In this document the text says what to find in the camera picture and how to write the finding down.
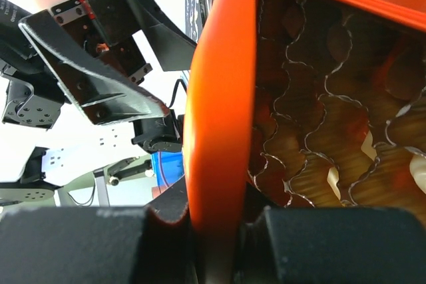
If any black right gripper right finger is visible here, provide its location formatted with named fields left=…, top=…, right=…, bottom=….
left=234, top=208, right=425, bottom=283

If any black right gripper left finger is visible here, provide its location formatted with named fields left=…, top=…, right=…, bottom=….
left=1, top=184, right=190, bottom=283

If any blue box in background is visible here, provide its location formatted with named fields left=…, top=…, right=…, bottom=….
left=151, top=152, right=184, bottom=187

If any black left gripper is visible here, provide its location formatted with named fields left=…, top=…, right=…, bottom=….
left=19, top=0, right=196, bottom=126

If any orange chocolate box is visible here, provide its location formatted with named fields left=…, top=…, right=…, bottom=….
left=248, top=0, right=425, bottom=219

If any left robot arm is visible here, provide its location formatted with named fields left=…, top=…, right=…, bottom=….
left=1, top=0, right=196, bottom=207

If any orange box lid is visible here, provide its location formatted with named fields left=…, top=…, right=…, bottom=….
left=184, top=0, right=256, bottom=236

